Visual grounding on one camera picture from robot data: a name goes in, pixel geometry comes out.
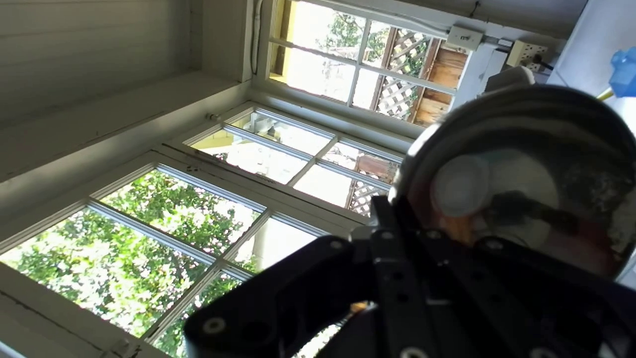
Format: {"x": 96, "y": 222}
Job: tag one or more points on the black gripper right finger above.
{"x": 517, "y": 306}

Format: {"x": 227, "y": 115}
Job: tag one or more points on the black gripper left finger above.
{"x": 299, "y": 300}

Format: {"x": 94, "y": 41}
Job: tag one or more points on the silver metal bowl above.
{"x": 529, "y": 153}

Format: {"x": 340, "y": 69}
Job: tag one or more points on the large white framed window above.
{"x": 165, "y": 220}

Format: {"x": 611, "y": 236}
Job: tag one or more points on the blue plastic scoop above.
{"x": 625, "y": 73}

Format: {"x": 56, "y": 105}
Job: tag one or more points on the beige wall outlet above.
{"x": 527, "y": 55}

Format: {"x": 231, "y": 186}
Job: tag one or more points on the white wall switch box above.
{"x": 466, "y": 37}

